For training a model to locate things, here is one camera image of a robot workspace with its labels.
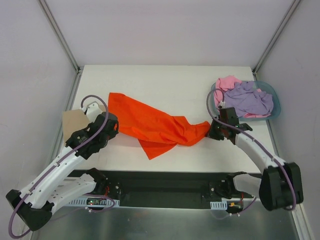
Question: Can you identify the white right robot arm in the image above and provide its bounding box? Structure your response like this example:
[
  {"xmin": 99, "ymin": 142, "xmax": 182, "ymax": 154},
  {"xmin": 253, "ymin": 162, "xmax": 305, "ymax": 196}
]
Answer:
[{"xmin": 207, "ymin": 107, "xmax": 304, "ymax": 211}]

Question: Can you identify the blue plastic basket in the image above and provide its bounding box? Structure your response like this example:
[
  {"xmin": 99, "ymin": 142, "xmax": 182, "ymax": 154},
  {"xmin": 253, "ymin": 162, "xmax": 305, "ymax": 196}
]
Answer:
[{"xmin": 210, "ymin": 81, "xmax": 281, "ymax": 121}]

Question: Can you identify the slotted cable duct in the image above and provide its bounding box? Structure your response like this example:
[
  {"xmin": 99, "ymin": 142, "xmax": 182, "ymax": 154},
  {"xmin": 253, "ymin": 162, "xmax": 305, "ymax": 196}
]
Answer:
[
  {"xmin": 210, "ymin": 200, "xmax": 228, "ymax": 211},
  {"xmin": 66, "ymin": 196, "xmax": 120, "ymax": 208}
]

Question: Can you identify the pink t-shirt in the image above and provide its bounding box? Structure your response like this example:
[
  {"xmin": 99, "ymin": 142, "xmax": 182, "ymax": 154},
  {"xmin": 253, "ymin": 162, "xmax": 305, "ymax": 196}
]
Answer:
[{"xmin": 213, "ymin": 75, "xmax": 267, "ymax": 118}]

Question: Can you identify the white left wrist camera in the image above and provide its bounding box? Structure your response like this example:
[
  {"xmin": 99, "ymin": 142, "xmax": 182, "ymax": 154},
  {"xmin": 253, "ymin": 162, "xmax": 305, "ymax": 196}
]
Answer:
[{"xmin": 81, "ymin": 101, "xmax": 106, "ymax": 123}]

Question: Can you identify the aluminium frame post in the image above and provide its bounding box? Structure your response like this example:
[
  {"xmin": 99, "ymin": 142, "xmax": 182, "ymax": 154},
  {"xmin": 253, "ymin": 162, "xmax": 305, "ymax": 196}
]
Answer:
[
  {"xmin": 252, "ymin": 0, "xmax": 303, "ymax": 77},
  {"xmin": 37, "ymin": 0, "xmax": 83, "ymax": 73}
]

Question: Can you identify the orange t-shirt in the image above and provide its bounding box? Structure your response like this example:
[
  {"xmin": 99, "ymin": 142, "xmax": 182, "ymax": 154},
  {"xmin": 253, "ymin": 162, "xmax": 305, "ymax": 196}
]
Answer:
[{"xmin": 108, "ymin": 92, "xmax": 211, "ymax": 160}]

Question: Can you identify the left aluminium frame post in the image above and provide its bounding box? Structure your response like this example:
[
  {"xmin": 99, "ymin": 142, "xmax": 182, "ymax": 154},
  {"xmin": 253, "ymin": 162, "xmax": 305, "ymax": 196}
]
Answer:
[{"xmin": 37, "ymin": 0, "xmax": 83, "ymax": 73}]

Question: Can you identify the right aluminium frame post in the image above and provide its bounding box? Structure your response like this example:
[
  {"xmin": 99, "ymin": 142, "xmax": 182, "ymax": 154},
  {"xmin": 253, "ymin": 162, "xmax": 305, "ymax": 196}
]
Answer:
[{"xmin": 252, "ymin": 0, "xmax": 303, "ymax": 77}]

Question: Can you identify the left slotted cable duct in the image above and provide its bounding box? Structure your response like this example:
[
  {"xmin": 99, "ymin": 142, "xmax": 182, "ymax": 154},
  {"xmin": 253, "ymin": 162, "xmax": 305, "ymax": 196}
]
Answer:
[{"xmin": 66, "ymin": 196, "xmax": 120, "ymax": 208}]

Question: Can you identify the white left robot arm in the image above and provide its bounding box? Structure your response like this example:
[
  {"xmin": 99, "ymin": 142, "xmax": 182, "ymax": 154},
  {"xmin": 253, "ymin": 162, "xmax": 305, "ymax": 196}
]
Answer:
[{"xmin": 5, "ymin": 112, "xmax": 119, "ymax": 232}]

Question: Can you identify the lavender t-shirt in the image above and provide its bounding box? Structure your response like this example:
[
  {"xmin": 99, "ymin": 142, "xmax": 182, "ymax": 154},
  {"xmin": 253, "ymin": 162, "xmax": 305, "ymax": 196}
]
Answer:
[{"xmin": 224, "ymin": 81, "xmax": 274, "ymax": 118}]

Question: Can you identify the folded beige t-shirt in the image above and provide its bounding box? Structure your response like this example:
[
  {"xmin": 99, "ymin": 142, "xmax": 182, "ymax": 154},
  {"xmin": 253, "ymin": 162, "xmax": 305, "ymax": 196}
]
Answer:
[{"xmin": 62, "ymin": 108, "xmax": 94, "ymax": 146}]

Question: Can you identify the right slotted cable duct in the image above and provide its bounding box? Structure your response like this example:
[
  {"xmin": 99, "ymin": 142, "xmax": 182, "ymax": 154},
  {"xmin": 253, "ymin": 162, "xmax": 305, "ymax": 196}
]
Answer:
[{"xmin": 210, "ymin": 200, "xmax": 228, "ymax": 211}]

